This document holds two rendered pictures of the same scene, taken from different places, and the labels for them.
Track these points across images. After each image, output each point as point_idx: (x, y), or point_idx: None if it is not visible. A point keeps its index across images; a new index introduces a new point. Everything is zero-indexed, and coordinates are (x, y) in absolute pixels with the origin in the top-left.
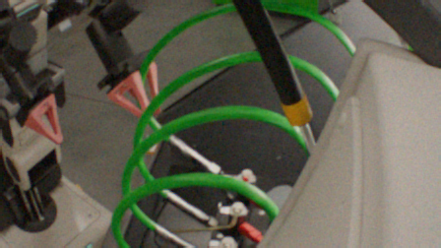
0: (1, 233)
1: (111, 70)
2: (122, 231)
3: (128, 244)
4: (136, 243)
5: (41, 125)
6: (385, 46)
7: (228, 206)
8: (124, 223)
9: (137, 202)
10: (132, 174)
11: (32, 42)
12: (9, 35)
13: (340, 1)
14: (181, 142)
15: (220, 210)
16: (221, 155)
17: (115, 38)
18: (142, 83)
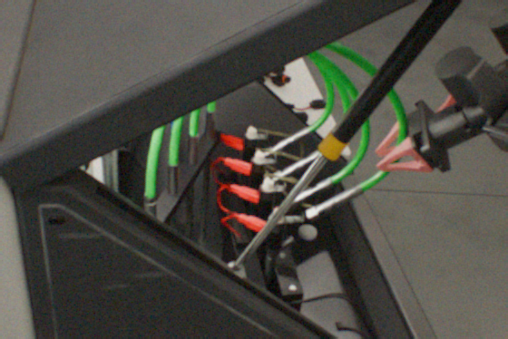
0: None
1: (426, 104)
2: (377, 253)
3: (322, 118)
4: (373, 305)
5: (450, 94)
6: None
7: (294, 292)
8: (383, 262)
9: (393, 294)
10: (429, 327)
11: (492, 25)
12: None
13: (222, 266)
14: (347, 190)
15: (283, 185)
16: None
17: (454, 103)
18: (396, 128)
